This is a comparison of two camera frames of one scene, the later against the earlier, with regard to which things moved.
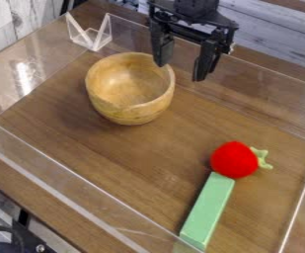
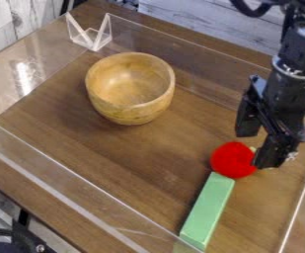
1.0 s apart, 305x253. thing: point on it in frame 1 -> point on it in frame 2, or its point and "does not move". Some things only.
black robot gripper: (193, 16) -> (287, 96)
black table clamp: (26, 240) does not move
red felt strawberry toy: (237, 159) does not move
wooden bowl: (131, 89) does not move
